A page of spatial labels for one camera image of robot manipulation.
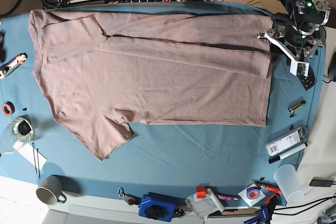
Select red plastic block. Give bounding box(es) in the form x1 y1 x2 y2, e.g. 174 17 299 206
196 186 206 199

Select orange grey utility knife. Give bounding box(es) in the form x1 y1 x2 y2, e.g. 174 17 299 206
1 53 28 80

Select blue bar clamp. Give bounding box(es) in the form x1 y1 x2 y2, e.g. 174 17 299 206
244 194 279 224

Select pink T-shirt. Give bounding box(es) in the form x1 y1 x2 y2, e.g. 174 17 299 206
28 10 272 160

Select purple tape roll card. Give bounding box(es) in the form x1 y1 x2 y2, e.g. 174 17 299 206
238 184 266 207

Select small battery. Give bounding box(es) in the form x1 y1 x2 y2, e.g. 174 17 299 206
288 100 306 113

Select black cable ties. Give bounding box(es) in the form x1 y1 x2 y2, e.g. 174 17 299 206
32 143 40 178

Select grey ceramic mug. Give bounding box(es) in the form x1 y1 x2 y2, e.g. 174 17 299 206
36 175 67 206

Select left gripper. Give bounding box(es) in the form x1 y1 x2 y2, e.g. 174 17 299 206
270 14 304 72

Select red tape roll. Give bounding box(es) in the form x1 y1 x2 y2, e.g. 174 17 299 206
2 102 15 116

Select black white marker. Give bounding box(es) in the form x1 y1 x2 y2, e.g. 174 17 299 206
268 143 308 164

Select white paper card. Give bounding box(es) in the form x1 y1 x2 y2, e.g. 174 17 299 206
17 144 47 170

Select black remote control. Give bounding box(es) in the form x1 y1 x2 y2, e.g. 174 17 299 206
297 67 315 91

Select metal carabiner keyring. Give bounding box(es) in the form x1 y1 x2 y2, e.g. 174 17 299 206
118 187 124 198

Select clear plastic package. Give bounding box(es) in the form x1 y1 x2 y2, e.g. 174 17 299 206
266 126 309 156

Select blue black device box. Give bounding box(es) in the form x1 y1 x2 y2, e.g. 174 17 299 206
139 193 177 222

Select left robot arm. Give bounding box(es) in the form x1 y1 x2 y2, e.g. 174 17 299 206
265 0 331 77

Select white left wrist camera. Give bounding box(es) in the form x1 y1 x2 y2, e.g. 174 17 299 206
257 29 324 77

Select translucent plastic cup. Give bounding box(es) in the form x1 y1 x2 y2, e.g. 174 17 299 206
274 164 304 204

